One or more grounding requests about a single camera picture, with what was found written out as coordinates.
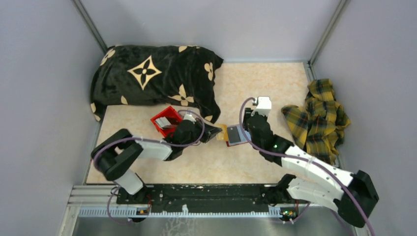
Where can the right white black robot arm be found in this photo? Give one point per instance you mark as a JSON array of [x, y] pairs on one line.
[[352, 196]]

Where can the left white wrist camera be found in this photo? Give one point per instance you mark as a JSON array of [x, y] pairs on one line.
[[189, 117]]

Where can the cards in red bin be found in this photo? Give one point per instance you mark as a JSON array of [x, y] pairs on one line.
[[166, 122]]

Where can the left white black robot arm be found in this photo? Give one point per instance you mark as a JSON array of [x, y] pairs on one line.
[[114, 157]]

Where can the dark card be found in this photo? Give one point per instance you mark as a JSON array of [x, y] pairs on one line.
[[233, 135]]

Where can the red plastic bin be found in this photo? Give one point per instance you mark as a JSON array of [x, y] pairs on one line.
[[167, 112]]

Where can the aluminium frame rail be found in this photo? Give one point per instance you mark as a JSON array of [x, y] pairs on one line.
[[94, 195]]

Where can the yellow plaid cloth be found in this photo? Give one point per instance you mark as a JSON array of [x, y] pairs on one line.
[[317, 126]]

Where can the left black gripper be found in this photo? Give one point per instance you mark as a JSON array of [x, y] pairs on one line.
[[209, 131]]

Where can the gold credit card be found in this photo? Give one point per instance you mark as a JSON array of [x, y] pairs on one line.
[[223, 134]]

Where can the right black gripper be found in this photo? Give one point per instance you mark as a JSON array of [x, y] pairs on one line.
[[265, 117]]

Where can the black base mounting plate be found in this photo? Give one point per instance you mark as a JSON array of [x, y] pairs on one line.
[[207, 198]]

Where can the black floral pillow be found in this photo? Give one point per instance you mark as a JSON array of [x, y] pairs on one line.
[[150, 75]]

